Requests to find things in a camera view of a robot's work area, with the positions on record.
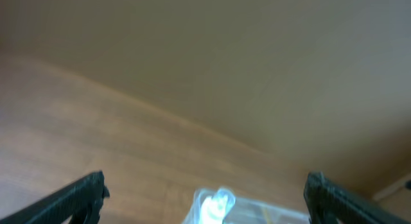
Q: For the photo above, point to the clear plastic container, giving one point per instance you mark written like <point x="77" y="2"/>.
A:
<point x="249" y="211"/>

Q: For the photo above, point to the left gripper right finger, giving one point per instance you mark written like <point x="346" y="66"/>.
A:
<point x="329" y="203"/>

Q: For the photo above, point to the white spray bottle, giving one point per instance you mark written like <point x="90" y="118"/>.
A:
<point x="211" y="207"/>

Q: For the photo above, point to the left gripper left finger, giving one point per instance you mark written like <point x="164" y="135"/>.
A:
<point x="79" y="202"/>

